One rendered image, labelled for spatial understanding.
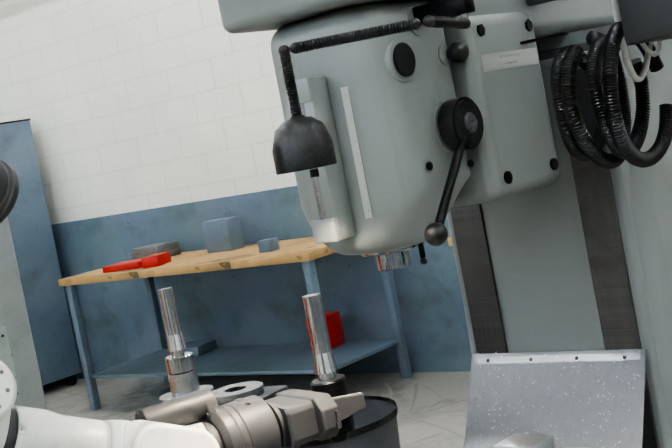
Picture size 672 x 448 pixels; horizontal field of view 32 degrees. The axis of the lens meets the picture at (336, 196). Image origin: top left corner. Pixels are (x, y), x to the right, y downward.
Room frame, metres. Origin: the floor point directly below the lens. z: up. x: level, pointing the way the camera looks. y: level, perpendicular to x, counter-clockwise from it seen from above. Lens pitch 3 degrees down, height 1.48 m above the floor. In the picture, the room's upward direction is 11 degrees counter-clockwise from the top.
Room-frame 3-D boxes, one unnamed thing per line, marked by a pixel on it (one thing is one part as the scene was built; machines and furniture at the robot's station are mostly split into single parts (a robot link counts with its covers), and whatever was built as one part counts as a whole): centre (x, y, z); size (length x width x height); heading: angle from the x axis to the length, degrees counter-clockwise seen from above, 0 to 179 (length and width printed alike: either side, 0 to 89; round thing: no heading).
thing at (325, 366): (1.52, 0.06, 1.22); 0.03 x 0.03 x 0.11
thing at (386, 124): (1.61, -0.06, 1.47); 0.21 x 0.19 x 0.32; 50
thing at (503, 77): (1.75, -0.19, 1.47); 0.24 x 0.19 x 0.26; 50
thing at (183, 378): (1.92, 0.30, 1.13); 0.05 x 0.05 x 0.05
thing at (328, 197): (1.52, 0.01, 1.45); 0.04 x 0.04 x 0.21; 50
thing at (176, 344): (1.92, 0.30, 1.22); 0.03 x 0.03 x 0.11
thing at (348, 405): (1.50, 0.04, 1.13); 0.06 x 0.02 x 0.03; 125
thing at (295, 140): (1.38, 0.03, 1.47); 0.07 x 0.07 x 0.06
